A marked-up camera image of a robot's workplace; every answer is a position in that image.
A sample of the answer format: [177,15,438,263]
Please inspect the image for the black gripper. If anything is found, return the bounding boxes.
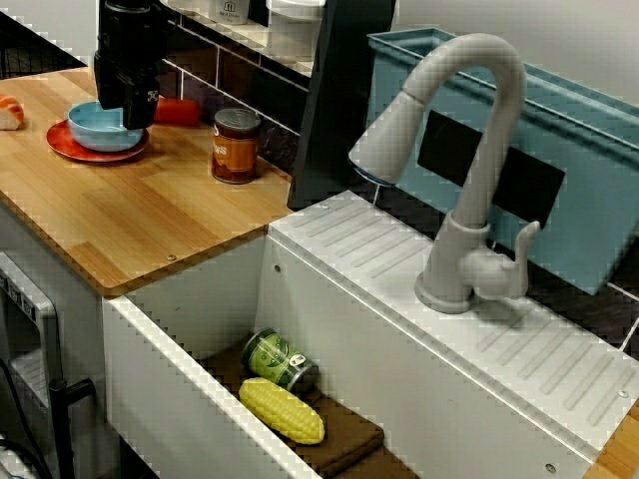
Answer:
[93,47,162,131]

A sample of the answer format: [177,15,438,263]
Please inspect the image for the light blue bowl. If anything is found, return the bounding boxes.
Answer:
[67,100,146,152]

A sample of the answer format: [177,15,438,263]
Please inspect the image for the red toy sausage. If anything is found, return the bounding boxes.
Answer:
[153,97,202,126]

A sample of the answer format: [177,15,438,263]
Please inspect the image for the red plate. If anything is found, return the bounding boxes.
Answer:
[46,119,151,164]

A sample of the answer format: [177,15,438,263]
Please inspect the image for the salmon sushi toy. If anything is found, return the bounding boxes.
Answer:
[0,93,26,132]

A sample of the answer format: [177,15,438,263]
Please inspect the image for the brown beans can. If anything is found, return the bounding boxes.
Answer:
[211,107,263,186]

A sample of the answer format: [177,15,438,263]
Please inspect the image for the white canister with logo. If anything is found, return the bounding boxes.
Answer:
[207,0,251,25]

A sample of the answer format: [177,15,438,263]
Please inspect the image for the black upright panel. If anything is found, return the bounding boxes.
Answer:
[288,0,398,211]

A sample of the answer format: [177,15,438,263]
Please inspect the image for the grey toy appliance front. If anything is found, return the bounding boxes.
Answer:
[0,251,69,479]

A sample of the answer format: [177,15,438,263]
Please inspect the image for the green peas can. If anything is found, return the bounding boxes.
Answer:
[242,327,320,395]

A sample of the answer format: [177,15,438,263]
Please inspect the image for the yellow toy corn cob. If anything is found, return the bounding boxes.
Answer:
[238,377,326,445]

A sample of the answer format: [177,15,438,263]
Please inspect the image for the grey gooseneck faucet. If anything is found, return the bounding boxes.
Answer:
[347,32,543,315]

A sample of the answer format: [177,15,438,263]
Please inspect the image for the white toy sink unit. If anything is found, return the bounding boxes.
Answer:
[102,192,639,479]

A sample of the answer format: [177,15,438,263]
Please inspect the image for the brown folded cloth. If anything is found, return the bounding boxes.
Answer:
[199,343,415,479]

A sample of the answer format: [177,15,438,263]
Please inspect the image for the teal plastic bin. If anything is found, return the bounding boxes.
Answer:
[366,27,639,296]

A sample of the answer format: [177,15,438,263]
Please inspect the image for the black bar handle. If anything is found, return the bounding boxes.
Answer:
[48,377,97,479]

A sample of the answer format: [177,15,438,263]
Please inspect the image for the black cable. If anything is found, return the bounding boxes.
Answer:
[0,357,54,479]

